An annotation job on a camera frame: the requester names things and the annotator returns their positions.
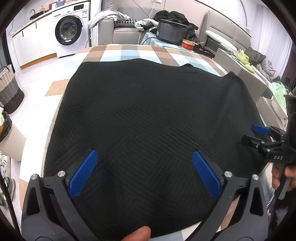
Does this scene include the person left hand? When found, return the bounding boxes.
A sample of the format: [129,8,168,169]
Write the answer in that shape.
[122,226,151,241]

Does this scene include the person right hand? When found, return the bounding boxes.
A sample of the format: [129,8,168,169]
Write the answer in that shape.
[271,163,296,191]

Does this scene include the green plastic bag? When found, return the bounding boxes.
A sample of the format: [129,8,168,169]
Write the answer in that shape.
[269,82,287,108]

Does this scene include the white grey clothes on sofa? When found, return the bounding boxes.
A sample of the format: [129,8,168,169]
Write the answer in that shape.
[88,9,159,32]

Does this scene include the woven laundry basket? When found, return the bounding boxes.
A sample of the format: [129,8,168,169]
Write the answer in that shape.
[0,64,25,114]

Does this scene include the red instant noodle bowl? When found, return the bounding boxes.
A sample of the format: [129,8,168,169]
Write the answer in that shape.
[182,39,204,51]

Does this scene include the teal tablecloth side table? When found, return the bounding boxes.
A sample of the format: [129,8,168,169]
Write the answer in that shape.
[138,31,216,58]

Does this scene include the white sneaker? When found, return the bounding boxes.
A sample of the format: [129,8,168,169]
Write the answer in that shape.
[0,153,11,180]

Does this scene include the black knit sweater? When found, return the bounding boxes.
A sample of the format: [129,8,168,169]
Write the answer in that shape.
[44,59,265,240]

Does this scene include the grey sofa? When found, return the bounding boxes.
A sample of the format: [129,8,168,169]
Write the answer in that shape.
[98,19,145,45]

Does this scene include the black rice cooker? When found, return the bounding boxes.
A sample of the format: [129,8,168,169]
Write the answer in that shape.
[156,19,188,45]

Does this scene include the white washing machine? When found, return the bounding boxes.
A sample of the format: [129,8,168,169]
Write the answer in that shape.
[53,1,91,58]

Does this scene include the black clothes pile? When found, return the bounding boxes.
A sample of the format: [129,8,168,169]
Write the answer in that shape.
[154,11,199,43]

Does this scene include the beige trash bin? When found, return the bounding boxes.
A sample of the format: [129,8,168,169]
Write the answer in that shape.
[1,111,26,161]

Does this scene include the checkered plush blanket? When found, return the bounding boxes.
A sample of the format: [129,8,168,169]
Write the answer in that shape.
[18,44,228,241]

